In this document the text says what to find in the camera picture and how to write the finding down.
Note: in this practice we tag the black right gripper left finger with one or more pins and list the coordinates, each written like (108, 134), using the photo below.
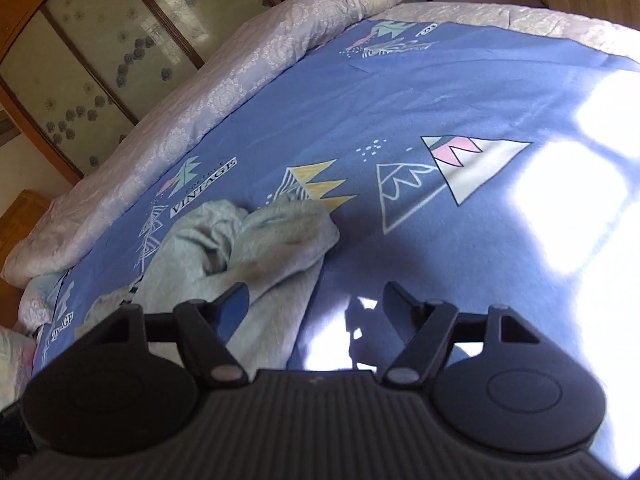
(204, 329)

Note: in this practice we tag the blue patterned bed sheet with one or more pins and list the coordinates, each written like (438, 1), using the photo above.
(467, 163)

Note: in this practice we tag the wooden wardrobe with glass doors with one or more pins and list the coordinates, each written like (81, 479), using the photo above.
(82, 73)

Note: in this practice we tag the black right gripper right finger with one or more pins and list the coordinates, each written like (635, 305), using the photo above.
(425, 329)

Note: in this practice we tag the wooden headboard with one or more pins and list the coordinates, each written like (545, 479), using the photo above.
(16, 223)

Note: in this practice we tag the white floral quilt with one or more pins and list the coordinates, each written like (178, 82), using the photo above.
(259, 53)

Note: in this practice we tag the light grey sweatpants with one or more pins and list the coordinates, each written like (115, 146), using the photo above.
(276, 251)

